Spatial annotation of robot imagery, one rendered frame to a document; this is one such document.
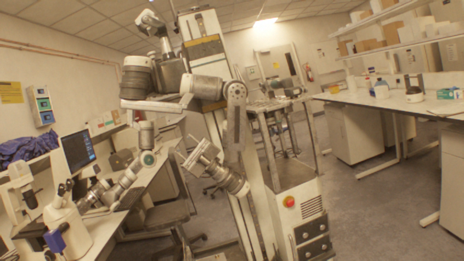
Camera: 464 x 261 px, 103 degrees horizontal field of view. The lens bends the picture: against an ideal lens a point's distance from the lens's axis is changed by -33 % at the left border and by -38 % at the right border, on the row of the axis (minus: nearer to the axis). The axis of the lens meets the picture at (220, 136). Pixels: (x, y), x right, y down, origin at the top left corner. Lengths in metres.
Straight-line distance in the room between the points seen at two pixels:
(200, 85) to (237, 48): 5.88
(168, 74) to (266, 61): 5.76
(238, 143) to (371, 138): 2.53
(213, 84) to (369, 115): 2.54
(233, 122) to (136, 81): 0.40
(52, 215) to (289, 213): 1.11
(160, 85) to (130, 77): 0.17
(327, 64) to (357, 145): 4.40
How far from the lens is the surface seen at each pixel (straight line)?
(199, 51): 1.19
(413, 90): 2.06
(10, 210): 1.60
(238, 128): 1.02
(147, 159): 1.46
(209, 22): 1.28
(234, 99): 1.00
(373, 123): 3.36
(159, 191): 3.80
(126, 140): 3.54
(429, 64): 4.79
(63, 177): 1.98
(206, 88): 1.03
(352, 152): 3.27
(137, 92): 1.04
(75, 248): 1.34
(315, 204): 1.32
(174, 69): 1.20
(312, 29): 7.44
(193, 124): 6.88
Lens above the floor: 1.30
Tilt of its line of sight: 10 degrees down
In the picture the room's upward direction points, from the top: 16 degrees counter-clockwise
